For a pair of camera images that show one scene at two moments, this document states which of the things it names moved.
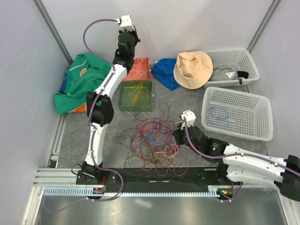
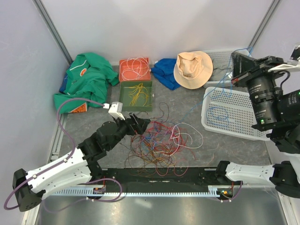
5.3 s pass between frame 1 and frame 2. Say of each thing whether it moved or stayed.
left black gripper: moved
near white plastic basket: stayed
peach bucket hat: stayed
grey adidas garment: stayed
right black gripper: moved
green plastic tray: stayed
